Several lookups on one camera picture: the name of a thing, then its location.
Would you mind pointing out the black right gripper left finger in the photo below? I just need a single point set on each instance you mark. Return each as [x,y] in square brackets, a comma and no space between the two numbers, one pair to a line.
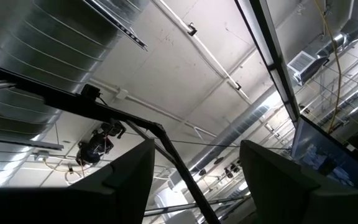
[73,205]

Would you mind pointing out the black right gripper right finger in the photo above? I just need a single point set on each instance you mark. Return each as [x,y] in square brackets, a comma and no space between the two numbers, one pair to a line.
[291,199]

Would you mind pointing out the computer monitor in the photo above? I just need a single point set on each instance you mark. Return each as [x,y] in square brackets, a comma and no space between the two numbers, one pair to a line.
[322,155]

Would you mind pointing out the linear ceiling light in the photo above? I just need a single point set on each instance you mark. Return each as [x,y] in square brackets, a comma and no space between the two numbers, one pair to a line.
[270,56]

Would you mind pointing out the metal strut channel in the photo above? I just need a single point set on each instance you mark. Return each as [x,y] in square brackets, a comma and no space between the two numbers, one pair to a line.
[120,26]

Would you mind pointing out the white ceiling conduit pipe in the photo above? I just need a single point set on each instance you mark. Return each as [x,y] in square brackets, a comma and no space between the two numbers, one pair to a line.
[197,39]

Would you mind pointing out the slim spiral metal duct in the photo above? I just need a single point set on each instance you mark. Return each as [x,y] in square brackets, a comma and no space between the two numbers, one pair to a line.
[228,137]

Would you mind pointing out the black aluminium rig frame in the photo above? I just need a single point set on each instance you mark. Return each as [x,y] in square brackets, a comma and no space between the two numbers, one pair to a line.
[73,104]

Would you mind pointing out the black overhead camera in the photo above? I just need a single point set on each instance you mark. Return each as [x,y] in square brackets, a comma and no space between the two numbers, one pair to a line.
[90,91]

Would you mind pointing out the rectangular duct with vent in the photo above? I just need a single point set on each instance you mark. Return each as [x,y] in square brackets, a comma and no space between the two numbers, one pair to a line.
[322,53]

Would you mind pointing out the large spiral metal duct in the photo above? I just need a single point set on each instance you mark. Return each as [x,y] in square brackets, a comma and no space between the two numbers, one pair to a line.
[42,46]

